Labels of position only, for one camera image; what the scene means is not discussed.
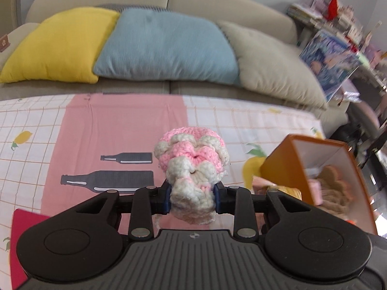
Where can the beige sofa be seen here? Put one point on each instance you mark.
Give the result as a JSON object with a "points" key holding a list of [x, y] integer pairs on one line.
{"points": [[211, 3]]}

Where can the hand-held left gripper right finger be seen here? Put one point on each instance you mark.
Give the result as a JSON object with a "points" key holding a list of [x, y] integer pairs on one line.
{"points": [[218, 199]]}

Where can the striped pillow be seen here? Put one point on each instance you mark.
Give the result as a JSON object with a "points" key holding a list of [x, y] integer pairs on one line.
{"points": [[133, 7]]}

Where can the orange-rimmed white storage box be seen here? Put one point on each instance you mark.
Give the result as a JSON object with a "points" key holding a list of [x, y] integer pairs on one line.
{"points": [[338, 157]]}

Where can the blue illustrated poster board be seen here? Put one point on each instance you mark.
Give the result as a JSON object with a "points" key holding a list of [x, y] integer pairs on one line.
{"points": [[329, 63]]}

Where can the dark chair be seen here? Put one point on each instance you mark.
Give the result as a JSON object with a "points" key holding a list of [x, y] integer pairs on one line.
{"points": [[362, 127]]}

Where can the beige pillow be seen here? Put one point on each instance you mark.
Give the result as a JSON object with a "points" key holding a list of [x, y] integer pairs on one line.
{"points": [[272, 63]]}

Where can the red ornament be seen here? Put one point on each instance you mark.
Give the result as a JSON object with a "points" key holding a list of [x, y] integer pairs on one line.
{"points": [[333, 6]]}

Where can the pink fluffy cloth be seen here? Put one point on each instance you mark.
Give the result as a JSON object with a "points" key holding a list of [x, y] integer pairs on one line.
{"points": [[314, 191]]}

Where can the beige knitted item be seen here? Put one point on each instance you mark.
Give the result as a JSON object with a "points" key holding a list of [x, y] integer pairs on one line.
{"points": [[332, 187]]}

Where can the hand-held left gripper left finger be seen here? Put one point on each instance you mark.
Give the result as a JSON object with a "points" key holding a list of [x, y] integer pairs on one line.
{"points": [[165, 201]]}

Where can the yellow pillow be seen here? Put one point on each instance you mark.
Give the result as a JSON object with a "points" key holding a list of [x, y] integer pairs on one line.
{"points": [[57, 45]]}

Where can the red cloth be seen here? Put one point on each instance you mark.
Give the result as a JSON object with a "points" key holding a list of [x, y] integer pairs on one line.
{"points": [[24, 232]]}

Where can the light blue pillow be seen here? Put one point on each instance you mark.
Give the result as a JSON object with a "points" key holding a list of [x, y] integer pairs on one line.
{"points": [[169, 48]]}

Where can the printed pink and white blanket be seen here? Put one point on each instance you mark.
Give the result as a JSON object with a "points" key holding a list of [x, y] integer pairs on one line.
{"points": [[90, 133]]}

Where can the pink and white knitted item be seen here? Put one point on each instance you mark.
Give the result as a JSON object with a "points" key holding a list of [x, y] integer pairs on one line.
{"points": [[193, 163]]}

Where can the cluttered shelf with books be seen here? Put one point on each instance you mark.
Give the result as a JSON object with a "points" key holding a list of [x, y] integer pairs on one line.
{"points": [[347, 21]]}

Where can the small house-shaped tag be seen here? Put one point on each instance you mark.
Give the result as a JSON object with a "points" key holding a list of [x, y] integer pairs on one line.
{"points": [[4, 43]]}

